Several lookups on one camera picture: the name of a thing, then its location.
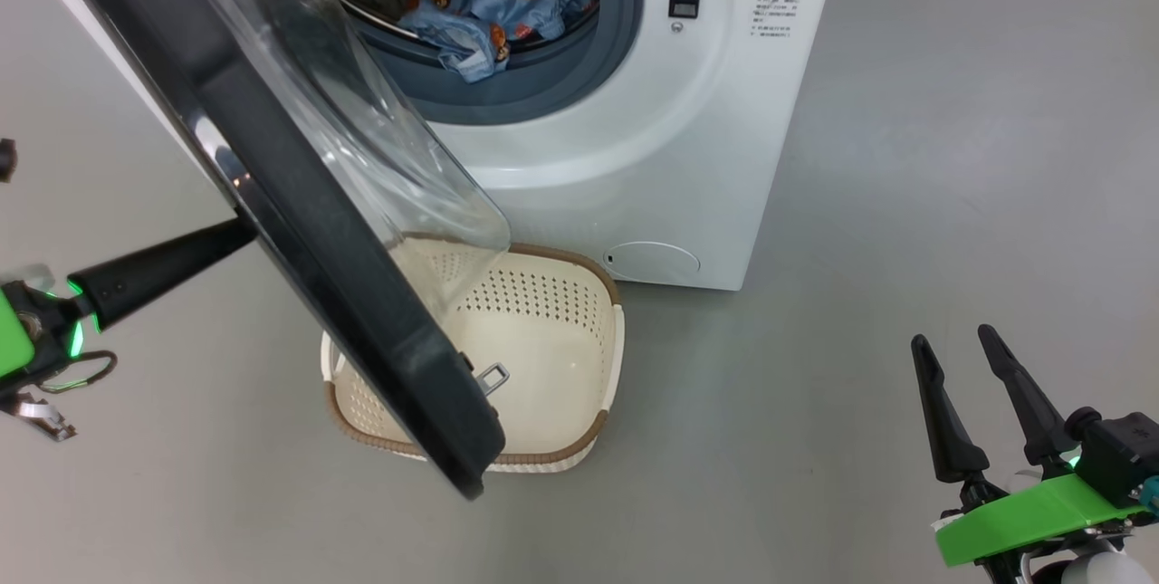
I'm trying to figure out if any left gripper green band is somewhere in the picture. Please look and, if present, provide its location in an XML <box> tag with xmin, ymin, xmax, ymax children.
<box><xmin>0</xmin><ymin>216</ymin><xmax>260</xmax><ymax>399</ymax></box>

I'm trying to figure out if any dark round washing machine door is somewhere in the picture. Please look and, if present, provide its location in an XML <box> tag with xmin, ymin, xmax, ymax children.
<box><xmin>36</xmin><ymin>0</ymin><xmax>513</xmax><ymax>502</ymax></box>

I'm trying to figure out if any white cable label tag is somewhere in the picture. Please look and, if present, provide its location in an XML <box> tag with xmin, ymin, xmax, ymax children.
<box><xmin>0</xmin><ymin>389</ymin><xmax>78</xmax><ymax>442</ymax></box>

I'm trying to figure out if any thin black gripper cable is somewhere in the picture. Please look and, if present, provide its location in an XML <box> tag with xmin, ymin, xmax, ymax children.
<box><xmin>36</xmin><ymin>349</ymin><xmax>119</xmax><ymax>395</ymax></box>

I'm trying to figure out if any white front-load washing machine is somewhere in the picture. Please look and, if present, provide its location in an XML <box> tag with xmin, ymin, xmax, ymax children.
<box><xmin>9</xmin><ymin>0</ymin><xmax>845</xmax><ymax>292</ymax></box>

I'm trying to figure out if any cream perforated laundry basket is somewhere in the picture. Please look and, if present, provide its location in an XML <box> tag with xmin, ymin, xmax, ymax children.
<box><xmin>321</xmin><ymin>235</ymin><xmax>627</xmax><ymax>474</ymax></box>

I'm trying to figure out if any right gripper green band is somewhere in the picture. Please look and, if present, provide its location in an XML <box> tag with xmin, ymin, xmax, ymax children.
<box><xmin>910</xmin><ymin>323</ymin><xmax>1151</xmax><ymax>584</ymax></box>

